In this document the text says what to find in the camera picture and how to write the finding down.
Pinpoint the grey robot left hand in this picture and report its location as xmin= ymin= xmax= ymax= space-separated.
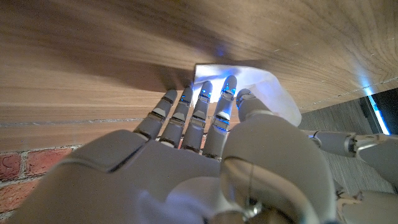
xmin=303 ymin=129 xmax=398 ymax=224

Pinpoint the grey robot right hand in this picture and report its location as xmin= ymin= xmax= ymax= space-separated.
xmin=9 ymin=75 xmax=338 ymax=224

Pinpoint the white tissue sheet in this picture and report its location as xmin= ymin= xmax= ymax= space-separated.
xmin=192 ymin=63 xmax=302 ymax=127

